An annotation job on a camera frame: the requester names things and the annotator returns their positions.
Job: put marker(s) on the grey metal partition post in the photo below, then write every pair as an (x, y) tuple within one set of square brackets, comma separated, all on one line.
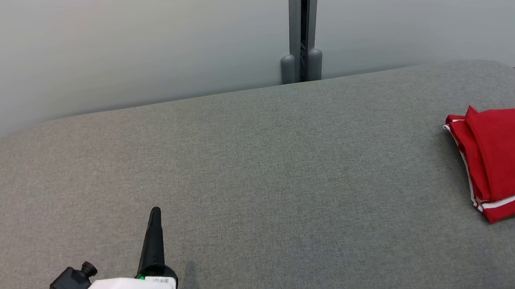
[(296, 22)]

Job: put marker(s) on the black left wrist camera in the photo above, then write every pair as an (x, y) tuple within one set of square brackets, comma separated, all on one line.
[(68, 285)]

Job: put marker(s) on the red shirt with white collar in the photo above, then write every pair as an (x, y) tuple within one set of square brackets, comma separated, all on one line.
[(506, 157)]

